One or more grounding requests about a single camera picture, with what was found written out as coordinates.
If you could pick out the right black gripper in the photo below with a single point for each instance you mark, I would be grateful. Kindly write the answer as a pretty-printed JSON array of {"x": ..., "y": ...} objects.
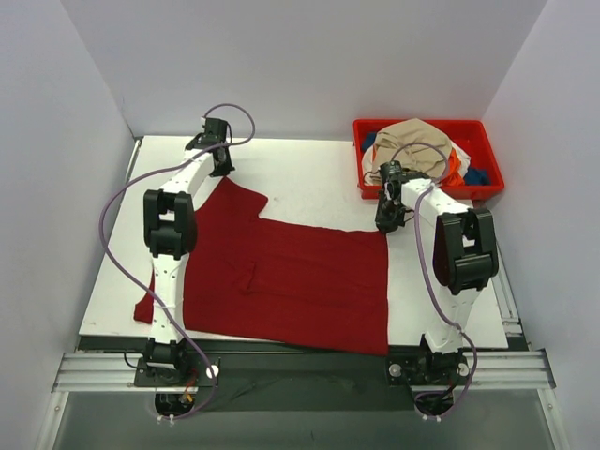
[{"x": 387, "y": 216}]

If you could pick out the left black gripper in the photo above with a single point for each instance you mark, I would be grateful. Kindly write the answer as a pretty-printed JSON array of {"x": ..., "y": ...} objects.
[{"x": 221, "y": 165}]

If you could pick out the red t-shirt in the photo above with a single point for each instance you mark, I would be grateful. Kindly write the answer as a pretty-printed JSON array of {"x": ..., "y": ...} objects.
[{"x": 254, "y": 277}]

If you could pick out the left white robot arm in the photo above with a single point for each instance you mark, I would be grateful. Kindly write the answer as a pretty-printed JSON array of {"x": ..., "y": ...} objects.
[{"x": 170, "y": 232}]

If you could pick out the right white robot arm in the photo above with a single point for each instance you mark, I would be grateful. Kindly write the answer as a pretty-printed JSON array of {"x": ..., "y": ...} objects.
[{"x": 457, "y": 252}]

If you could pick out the orange t-shirt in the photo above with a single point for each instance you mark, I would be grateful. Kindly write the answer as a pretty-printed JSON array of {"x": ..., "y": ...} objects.
[{"x": 453, "y": 178}]

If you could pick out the beige t-shirt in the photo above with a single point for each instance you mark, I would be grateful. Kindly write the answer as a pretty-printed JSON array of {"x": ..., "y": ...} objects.
[{"x": 416, "y": 145}]

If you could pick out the blue t-shirt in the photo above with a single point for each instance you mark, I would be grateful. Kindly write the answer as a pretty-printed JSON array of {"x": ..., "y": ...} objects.
[{"x": 473, "y": 177}]

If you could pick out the red plastic bin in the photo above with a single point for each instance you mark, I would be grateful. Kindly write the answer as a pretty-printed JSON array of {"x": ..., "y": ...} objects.
[{"x": 469, "y": 135}]

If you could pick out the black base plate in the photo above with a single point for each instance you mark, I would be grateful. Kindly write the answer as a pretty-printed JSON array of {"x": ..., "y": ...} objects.
[{"x": 295, "y": 381}]

